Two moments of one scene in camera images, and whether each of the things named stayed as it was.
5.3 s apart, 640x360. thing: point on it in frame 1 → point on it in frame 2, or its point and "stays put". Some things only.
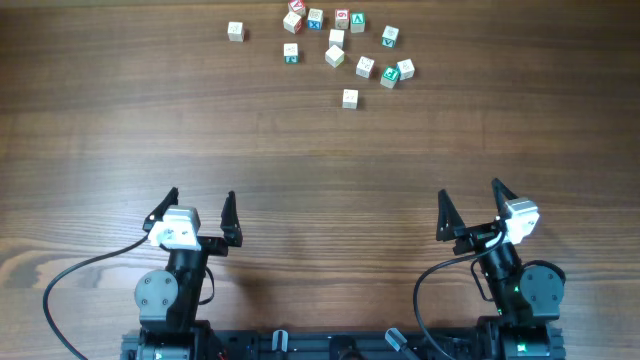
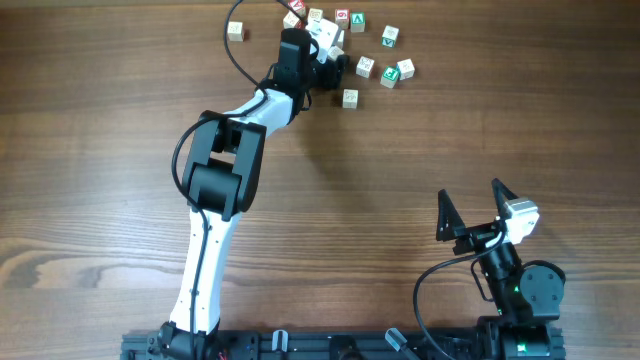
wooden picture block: (364, 67) stays put
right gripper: (480, 236) stays put
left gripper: (211, 244) → (330, 73)
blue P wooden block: (334, 56) stays put
